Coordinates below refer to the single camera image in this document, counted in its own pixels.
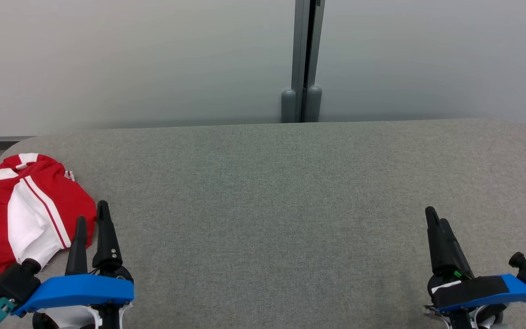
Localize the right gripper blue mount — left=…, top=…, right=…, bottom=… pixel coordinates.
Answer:
left=424, top=207, right=526, bottom=329

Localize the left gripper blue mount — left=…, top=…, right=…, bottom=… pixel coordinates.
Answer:
left=12, top=200, right=135, bottom=329

